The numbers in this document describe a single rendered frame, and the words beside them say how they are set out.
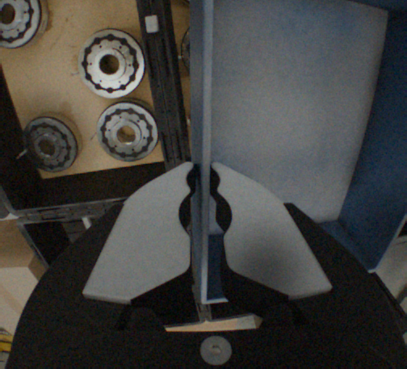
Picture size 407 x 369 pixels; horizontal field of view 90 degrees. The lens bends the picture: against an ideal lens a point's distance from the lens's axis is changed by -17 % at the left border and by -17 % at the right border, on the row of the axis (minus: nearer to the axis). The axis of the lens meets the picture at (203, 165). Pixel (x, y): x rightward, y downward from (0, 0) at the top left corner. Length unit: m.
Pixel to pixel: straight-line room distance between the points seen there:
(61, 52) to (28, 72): 0.07
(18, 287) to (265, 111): 0.68
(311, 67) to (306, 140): 0.06
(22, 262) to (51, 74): 0.42
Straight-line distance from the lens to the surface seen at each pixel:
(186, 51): 0.37
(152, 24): 0.29
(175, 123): 0.32
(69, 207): 0.42
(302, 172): 0.21
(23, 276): 0.68
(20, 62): 0.48
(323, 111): 0.20
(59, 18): 0.45
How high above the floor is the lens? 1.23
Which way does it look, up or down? 62 degrees down
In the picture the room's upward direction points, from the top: 167 degrees clockwise
